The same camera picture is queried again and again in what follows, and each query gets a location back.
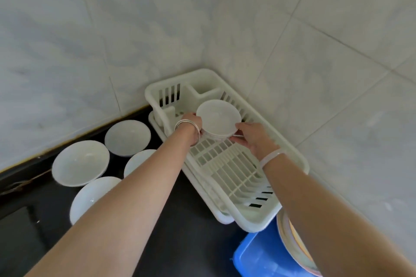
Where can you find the person's right hand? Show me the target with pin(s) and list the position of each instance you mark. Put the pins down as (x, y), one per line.
(256, 138)

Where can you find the person's left hand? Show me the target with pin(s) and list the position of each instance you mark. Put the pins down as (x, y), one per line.
(191, 121)

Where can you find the person's right thumb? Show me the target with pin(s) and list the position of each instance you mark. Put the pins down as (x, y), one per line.
(243, 126)

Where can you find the person's left fingers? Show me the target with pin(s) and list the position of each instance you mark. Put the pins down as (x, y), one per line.
(199, 124)

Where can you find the small white bowl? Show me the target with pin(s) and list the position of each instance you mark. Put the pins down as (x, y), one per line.
(218, 117)

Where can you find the person's right forearm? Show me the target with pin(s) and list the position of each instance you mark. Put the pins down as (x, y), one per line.
(325, 221)

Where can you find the person's left forearm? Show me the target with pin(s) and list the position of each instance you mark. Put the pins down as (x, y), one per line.
(130, 202)

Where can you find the silver wrist bangles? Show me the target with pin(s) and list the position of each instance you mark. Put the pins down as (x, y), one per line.
(193, 124)

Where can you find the white plastic dish rack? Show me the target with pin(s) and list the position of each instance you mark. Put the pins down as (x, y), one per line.
(234, 169)

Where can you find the white ceramic bowl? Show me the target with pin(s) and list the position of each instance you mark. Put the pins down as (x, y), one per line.
(127, 138)
(138, 161)
(80, 163)
(89, 197)

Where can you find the blue plastic basin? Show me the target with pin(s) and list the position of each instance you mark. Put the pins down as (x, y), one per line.
(260, 254)

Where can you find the white plate with rim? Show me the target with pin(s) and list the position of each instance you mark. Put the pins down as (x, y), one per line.
(292, 247)

